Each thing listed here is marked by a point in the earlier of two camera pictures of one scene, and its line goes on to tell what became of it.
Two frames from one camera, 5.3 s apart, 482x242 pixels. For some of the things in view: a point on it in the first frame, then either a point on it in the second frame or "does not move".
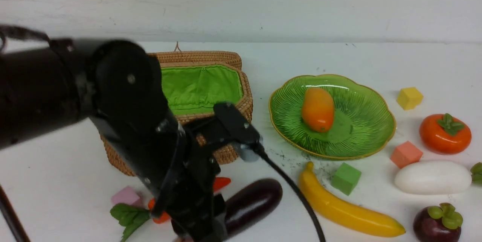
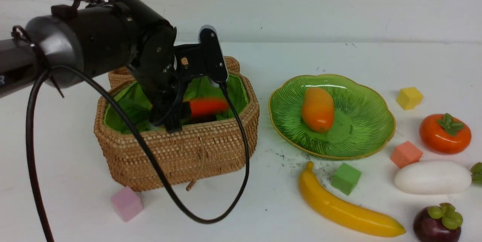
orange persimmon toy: (444, 134) does not move
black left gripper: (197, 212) → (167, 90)
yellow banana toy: (350, 216) does not move
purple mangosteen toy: (440, 223) does not move
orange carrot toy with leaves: (128, 218) → (208, 106)
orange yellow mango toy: (318, 109) does not move
